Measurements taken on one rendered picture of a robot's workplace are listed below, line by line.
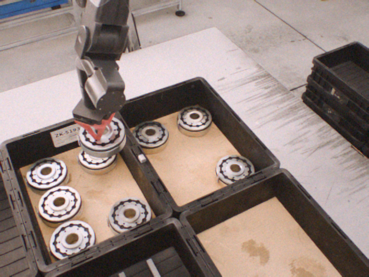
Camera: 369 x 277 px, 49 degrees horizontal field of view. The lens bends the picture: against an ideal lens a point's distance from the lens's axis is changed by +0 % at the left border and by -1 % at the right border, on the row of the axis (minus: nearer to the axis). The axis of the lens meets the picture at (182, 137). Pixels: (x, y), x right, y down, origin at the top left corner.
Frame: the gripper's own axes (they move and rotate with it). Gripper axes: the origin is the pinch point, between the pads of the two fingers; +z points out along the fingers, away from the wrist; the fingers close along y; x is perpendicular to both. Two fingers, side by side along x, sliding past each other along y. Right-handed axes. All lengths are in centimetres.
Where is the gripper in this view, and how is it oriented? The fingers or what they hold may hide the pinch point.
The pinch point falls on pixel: (101, 128)
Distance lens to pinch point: 92.9
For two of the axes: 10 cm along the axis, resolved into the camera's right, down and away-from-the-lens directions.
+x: -9.4, -2.8, 1.8
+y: 3.3, -7.2, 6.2
